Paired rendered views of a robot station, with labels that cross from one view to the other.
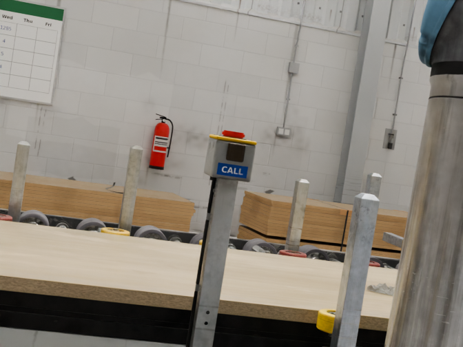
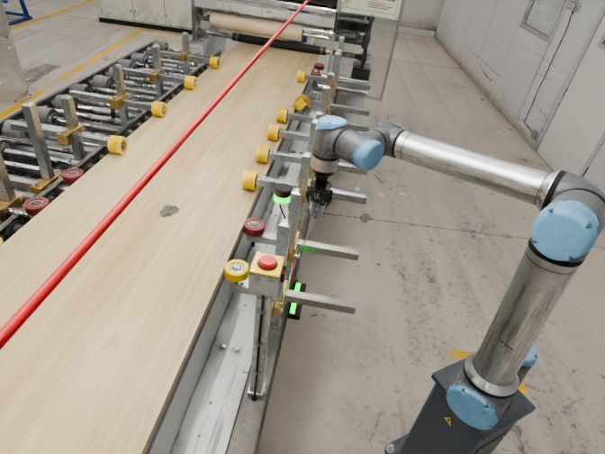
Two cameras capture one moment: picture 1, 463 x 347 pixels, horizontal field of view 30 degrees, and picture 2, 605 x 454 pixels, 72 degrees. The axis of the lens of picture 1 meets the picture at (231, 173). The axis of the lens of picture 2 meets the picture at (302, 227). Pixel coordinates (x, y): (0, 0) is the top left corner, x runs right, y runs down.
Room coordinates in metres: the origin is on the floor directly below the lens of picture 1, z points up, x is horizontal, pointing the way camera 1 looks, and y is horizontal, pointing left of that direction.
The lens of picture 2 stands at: (1.22, 0.67, 1.87)
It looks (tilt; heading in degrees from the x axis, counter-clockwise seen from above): 37 degrees down; 286
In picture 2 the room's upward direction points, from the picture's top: 8 degrees clockwise
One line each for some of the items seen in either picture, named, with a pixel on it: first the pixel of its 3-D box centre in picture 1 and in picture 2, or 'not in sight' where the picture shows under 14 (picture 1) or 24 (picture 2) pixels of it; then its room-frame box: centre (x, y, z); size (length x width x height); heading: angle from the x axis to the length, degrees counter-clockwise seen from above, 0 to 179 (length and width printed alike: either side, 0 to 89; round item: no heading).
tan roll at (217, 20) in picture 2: not in sight; (280, 30); (2.71, -2.91, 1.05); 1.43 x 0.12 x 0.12; 13
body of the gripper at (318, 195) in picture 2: not in sight; (320, 185); (1.52, -0.50, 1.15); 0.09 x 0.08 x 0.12; 103
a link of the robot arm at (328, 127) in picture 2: not in sight; (329, 137); (1.52, -0.51, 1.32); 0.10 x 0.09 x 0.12; 157
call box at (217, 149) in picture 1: (229, 160); (266, 276); (1.48, 0.01, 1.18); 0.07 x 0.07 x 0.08; 13
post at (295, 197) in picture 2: not in sight; (290, 243); (1.60, -0.49, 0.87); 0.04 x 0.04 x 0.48; 13
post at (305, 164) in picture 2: not in sight; (300, 204); (1.65, -0.73, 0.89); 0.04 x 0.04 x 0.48; 13
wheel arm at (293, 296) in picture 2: not in sight; (292, 296); (1.50, -0.30, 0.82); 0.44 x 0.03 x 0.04; 13
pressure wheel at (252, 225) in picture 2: not in sight; (253, 234); (1.75, -0.50, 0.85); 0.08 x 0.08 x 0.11
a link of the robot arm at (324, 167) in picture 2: not in sight; (325, 161); (1.52, -0.51, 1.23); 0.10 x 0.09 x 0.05; 13
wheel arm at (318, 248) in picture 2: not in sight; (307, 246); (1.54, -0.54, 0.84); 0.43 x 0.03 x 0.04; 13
